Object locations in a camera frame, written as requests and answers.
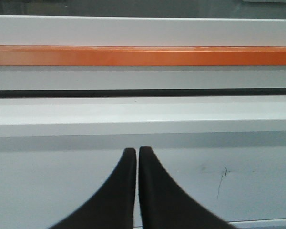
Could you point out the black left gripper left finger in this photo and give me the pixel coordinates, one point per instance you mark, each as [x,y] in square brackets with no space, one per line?
[111,207]

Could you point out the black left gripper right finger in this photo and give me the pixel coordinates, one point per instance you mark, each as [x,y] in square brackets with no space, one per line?
[164,205]

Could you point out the orange and white sash frame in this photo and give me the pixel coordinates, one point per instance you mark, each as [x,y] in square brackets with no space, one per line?
[103,53]

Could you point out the white fume hood base cabinet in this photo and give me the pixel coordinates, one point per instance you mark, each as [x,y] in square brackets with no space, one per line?
[228,153]

